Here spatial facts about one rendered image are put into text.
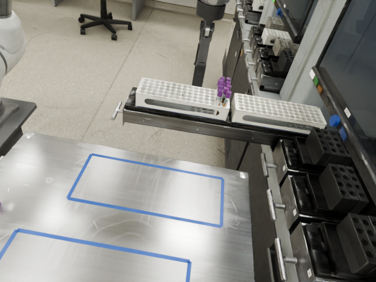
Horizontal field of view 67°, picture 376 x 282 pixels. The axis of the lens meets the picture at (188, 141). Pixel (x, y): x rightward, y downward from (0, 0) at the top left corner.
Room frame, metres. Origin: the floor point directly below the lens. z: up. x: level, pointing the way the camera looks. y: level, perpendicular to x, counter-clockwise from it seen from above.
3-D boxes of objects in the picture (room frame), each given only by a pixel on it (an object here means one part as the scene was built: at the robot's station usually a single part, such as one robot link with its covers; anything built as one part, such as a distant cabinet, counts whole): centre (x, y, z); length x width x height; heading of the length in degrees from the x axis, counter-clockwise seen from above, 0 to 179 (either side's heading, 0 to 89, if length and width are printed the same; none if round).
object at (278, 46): (1.37, -0.34, 0.85); 0.12 x 0.02 x 0.06; 4
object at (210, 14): (0.80, 0.01, 1.10); 0.08 x 0.07 x 0.09; 3
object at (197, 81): (0.73, 0.01, 0.97); 0.03 x 0.01 x 0.07; 93
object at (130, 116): (0.80, -0.09, 0.78); 0.73 x 0.14 x 0.09; 93
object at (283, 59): (1.22, -0.35, 0.85); 0.12 x 0.02 x 0.06; 3
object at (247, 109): (0.81, -0.27, 0.83); 0.30 x 0.10 x 0.06; 93
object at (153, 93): (0.80, 0.04, 0.83); 0.30 x 0.10 x 0.06; 93
